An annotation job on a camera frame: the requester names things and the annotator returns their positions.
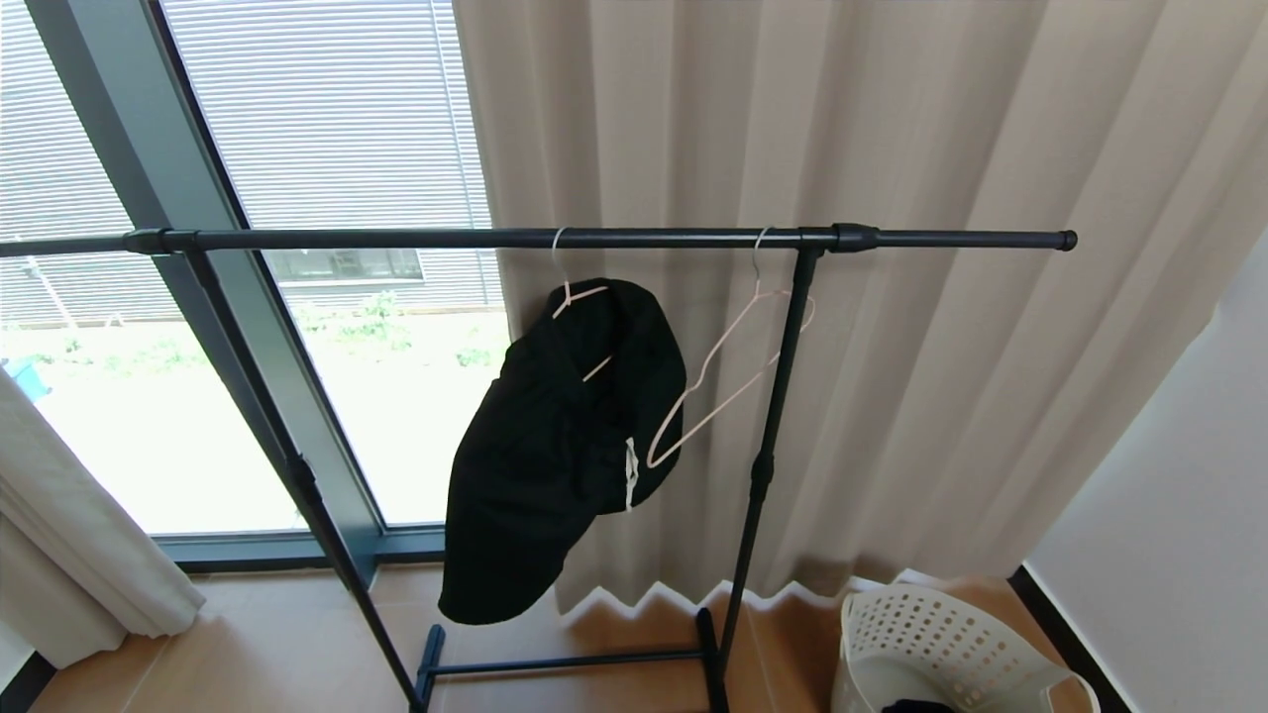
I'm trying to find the beige curtain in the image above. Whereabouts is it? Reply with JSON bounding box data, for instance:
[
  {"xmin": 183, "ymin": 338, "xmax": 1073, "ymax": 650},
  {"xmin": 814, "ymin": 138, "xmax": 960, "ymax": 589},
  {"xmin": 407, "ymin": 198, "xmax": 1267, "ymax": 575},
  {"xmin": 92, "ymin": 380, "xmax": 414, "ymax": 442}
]
[{"xmin": 453, "ymin": 0, "xmax": 1268, "ymax": 617}]

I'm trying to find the black clothes rack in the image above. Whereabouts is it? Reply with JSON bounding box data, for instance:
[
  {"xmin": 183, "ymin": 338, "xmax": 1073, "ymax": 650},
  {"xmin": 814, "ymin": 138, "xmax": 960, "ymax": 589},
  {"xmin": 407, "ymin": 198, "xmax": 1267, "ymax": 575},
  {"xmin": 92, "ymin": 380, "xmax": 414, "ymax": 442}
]
[{"xmin": 0, "ymin": 222, "xmax": 1079, "ymax": 713}]

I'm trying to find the white laundry basket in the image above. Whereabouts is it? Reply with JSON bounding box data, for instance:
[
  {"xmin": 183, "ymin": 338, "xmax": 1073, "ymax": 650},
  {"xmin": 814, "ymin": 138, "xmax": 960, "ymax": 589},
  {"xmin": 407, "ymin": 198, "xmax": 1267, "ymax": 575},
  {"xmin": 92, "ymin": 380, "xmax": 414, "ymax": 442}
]
[{"xmin": 830, "ymin": 582, "xmax": 1103, "ymax": 713}]

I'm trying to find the pink clothes hanger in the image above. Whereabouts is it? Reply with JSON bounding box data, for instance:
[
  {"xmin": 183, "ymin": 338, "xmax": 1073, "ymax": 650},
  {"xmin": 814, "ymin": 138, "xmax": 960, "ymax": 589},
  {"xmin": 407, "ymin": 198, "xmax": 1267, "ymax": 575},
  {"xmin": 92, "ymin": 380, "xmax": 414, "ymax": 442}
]
[
  {"xmin": 549, "ymin": 227, "xmax": 615, "ymax": 384},
  {"xmin": 646, "ymin": 227, "xmax": 818, "ymax": 471}
]

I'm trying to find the white curtain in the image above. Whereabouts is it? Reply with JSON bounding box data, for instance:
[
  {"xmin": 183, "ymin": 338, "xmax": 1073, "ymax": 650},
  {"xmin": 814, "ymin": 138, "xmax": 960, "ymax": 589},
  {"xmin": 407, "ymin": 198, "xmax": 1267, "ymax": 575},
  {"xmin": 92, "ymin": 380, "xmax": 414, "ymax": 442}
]
[{"xmin": 0, "ymin": 364, "xmax": 207, "ymax": 670}]

